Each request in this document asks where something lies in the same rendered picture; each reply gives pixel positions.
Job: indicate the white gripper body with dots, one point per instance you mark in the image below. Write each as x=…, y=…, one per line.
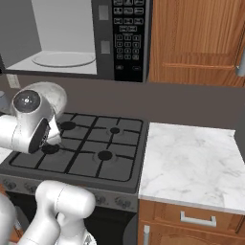
x=55, y=131

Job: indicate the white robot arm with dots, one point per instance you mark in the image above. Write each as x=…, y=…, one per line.
x=48, y=204

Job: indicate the white microwave turntable plate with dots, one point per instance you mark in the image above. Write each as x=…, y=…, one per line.
x=63, y=59

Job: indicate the black oven door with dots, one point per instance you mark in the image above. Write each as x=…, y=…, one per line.
x=108, y=226

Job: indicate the black microwave oven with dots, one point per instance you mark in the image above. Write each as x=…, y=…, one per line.
x=127, y=38

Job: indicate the wooden base cupboard door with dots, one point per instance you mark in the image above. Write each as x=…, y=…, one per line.
x=178, y=237

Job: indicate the black gas hob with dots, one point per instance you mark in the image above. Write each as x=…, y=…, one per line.
x=95, y=150

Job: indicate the grey-blue round thing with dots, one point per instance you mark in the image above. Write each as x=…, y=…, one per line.
x=4, y=101

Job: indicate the grey hob knob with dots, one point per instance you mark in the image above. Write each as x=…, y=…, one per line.
x=100, y=200
x=30, y=188
x=9, y=184
x=122, y=203

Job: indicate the wooden drawer front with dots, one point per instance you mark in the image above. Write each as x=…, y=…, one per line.
x=166, y=213

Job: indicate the white wall socket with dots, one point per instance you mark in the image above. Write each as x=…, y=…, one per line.
x=13, y=81

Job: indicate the wooden wall cupboard door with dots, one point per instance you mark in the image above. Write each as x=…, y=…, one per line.
x=194, y=38

